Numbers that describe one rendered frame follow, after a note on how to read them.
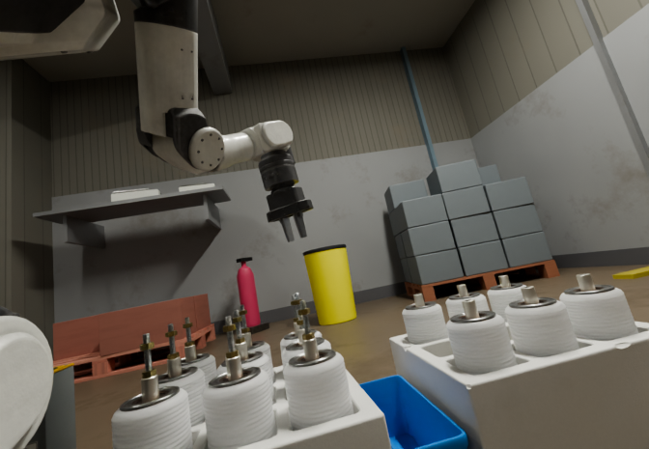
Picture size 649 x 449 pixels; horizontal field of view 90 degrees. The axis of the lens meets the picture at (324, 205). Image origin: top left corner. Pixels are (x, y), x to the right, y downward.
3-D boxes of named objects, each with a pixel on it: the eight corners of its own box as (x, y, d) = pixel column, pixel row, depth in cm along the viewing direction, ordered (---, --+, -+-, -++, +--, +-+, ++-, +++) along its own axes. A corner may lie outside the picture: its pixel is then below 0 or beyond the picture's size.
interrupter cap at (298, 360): (326, 366, 46) (325, 361, 46) (280, 371, 48) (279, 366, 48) (342, 350, 53) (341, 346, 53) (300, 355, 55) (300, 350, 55)
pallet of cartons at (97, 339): (216, 337, 285) (211, 293, 293) (193, 357, 213) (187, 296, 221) (75, 368, 267) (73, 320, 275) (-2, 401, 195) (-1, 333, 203)
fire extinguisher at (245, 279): (269, 325, 293) (259, 256, 305) (268, 330, 266) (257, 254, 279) (239, 332, 288) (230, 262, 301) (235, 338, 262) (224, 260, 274)
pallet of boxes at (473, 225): (512, 274, 320) (482, 174, 341) (560, 275, 250) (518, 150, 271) (407, 294, 322) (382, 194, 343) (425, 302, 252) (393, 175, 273)
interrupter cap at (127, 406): (115, 407, 46) (115, 402, 46) (171, 387, 51) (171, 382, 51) (125, 418, 41) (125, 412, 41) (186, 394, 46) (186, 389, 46)
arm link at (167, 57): (174, 179, 52) (169, 22, 44) (124, 161, 57) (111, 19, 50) (226, 168, 62) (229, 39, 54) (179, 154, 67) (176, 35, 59)
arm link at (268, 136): (297, 141, 82) (265, 150, 71) (273, 154, 87) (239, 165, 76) (287, 118, 81) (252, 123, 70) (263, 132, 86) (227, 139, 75)
